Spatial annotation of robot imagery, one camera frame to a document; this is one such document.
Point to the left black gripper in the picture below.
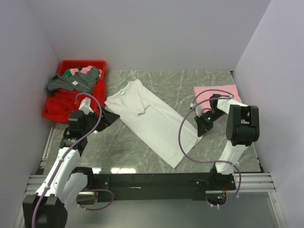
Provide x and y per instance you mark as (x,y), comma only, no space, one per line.
(108,118)

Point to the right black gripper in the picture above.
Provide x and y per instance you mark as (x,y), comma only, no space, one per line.
(203,128)

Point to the white t-shirt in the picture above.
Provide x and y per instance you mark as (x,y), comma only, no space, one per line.
(154,122)

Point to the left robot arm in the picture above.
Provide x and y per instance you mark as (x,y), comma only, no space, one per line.
(48,206)

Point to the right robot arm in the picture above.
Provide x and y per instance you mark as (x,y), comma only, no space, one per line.
(242,129)

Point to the folded pink t-shirt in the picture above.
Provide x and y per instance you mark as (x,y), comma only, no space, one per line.
(206,92)

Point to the grey t-shirt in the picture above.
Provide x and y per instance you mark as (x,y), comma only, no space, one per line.
(81,82)

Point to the red plastic bin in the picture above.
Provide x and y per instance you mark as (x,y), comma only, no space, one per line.
(68,64)

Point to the pink garment in bin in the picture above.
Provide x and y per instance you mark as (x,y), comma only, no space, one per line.
(84,70)

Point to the green garment in bin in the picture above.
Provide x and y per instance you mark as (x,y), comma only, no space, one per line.
(67,73)

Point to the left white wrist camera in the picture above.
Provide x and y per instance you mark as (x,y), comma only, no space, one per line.
(85,106)

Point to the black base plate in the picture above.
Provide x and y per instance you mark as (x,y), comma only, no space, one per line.
(166,186)

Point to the aluminium frame rail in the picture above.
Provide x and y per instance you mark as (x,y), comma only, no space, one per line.
(252,182)

